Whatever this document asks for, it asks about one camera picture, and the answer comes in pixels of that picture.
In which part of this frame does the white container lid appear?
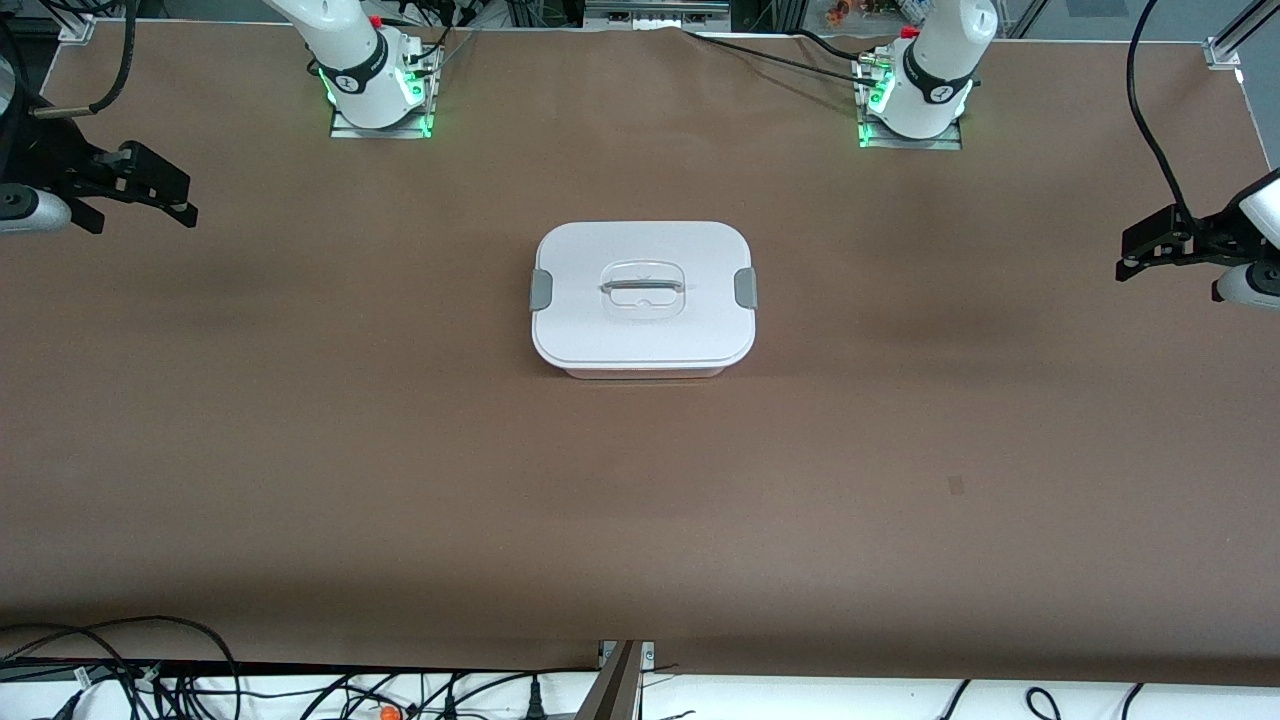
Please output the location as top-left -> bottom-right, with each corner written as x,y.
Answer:
529,220 -> 758,369

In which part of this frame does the pink plastic box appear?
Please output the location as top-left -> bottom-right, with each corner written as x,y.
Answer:
555,360 -> 731,381

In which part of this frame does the aluminium frame profile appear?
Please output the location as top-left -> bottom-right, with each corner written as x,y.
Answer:
1203,0 -> 1280,71

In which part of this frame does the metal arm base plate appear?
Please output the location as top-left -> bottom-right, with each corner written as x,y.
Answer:
330,45 -> 438,140
855,50 -> 964,151

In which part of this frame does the black cable on table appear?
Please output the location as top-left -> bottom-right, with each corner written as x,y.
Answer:
683,28 -> 886,91

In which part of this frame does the black looped cable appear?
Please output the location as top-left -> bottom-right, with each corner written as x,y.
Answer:
0,615 -> 244,720

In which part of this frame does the aluminium frame strut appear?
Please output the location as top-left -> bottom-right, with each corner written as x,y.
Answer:
578,640 -> 656,720

